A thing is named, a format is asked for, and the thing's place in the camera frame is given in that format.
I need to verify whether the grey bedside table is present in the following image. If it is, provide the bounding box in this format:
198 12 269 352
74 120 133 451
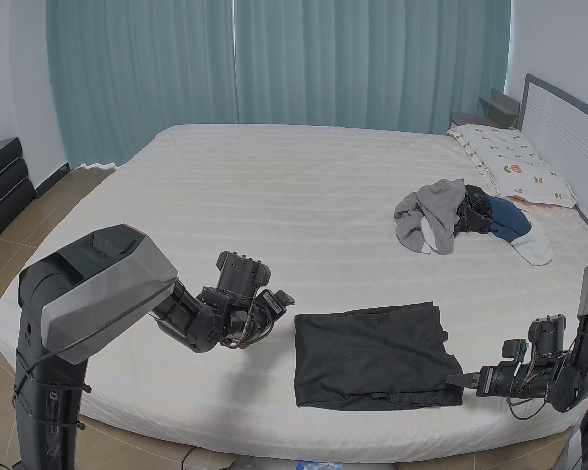
451 89 520 128

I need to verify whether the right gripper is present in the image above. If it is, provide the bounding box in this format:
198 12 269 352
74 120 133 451
445 360 526 399

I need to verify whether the black T-shirt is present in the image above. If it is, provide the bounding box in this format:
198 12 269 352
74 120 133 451
293 302 465 409

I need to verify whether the black glossy garment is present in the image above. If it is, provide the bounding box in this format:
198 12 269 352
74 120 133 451
455 185 496 238

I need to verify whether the blue-green curtain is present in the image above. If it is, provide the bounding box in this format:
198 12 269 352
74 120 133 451
46 0 240 170
233 0 511 133

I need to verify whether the white printed pillow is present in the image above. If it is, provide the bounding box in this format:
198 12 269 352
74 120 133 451
447 124 576 208

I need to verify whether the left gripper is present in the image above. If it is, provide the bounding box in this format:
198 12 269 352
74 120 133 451
252 289 295 334

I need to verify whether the grey garment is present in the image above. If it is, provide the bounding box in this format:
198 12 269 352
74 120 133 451
393 178 466 256

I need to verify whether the dark blue garment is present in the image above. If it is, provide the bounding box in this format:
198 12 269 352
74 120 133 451
490 196 531 243

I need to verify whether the white garment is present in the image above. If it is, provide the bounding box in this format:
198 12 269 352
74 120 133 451
512 218 553 267

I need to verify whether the bed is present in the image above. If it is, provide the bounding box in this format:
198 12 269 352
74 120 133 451
0 74 588 463

